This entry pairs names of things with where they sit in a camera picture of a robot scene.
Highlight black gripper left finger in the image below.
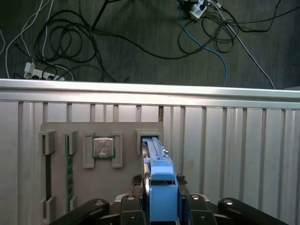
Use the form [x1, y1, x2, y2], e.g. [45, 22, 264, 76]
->
[50, 174, 150, 225]

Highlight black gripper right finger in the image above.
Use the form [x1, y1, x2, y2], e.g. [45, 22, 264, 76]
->
[177, 173, 285, 225]

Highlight hard disk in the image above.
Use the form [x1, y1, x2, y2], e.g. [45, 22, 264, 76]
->
[140, 135, 182, 223]

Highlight grey parts rack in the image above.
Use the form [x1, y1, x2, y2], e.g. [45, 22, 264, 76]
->
[38, 121, 165, 225]

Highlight silver CPU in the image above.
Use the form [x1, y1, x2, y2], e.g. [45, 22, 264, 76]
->
[92, 135, 116, 159]

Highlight green RAM stick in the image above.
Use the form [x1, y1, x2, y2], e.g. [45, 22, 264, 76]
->
[65, 135, 75, 207]

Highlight white power strip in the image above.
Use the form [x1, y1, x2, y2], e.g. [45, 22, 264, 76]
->
[23, 61, 65, 82]

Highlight black metal stand leg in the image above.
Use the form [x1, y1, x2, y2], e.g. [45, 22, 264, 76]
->
[90, 0, 113, 30]

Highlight white power adapter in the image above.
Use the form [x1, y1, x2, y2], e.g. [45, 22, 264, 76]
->
[187, 0, 209, 20]

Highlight blue floor cable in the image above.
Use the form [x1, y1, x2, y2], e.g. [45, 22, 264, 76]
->
[177, 0, 229, 87]

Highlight black floor cable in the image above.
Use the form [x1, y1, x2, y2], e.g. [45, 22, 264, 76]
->
[201, 0, 282, 54]
[35, 0, 204, 83]

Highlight grey floor cable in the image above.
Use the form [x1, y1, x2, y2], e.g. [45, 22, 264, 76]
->
[212, 0, 276, 90]

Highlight white floor cable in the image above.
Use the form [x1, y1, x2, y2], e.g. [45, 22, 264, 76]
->
[0, 0, 56, 79]

